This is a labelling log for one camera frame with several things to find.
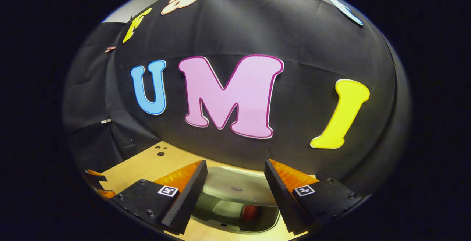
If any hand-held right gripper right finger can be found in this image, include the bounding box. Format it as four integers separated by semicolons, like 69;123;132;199
264;159;363;234

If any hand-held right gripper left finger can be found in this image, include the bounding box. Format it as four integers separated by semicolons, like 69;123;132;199
110;159;208;235

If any silver-topped pop can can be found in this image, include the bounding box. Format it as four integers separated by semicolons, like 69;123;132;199
242;205;260;222

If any pale green desktop garbage bin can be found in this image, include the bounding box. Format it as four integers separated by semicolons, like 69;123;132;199
191;166;282;233

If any wooden desktop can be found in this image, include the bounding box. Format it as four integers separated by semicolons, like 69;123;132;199
96;141;321;241

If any black backdrop cloth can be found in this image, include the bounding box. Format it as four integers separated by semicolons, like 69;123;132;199
63;0;412;197

